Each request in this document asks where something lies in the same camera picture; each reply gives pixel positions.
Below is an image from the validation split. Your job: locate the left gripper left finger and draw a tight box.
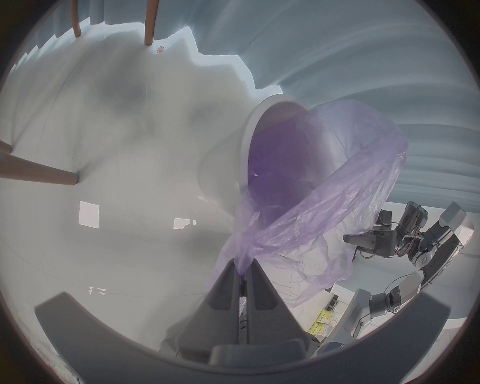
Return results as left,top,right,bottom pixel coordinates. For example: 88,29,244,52
176,259,241,362

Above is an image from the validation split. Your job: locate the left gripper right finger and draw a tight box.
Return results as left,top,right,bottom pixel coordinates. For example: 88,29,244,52
245,259,312,344

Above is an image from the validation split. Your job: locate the pale blue curtain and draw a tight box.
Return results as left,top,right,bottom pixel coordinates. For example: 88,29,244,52
11,0,480,205

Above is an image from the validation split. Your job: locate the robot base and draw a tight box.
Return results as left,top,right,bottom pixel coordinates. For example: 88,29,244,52
307,270,376,349

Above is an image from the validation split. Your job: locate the purple plastic bag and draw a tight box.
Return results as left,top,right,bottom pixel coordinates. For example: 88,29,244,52
208,99,409,308

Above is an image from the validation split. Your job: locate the white trash bin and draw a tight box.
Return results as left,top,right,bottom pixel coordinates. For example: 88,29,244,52
199,94,312,211

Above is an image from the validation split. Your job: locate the wooden chair with cream cushions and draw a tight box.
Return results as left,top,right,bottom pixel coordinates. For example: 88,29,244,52
0,0,160,186

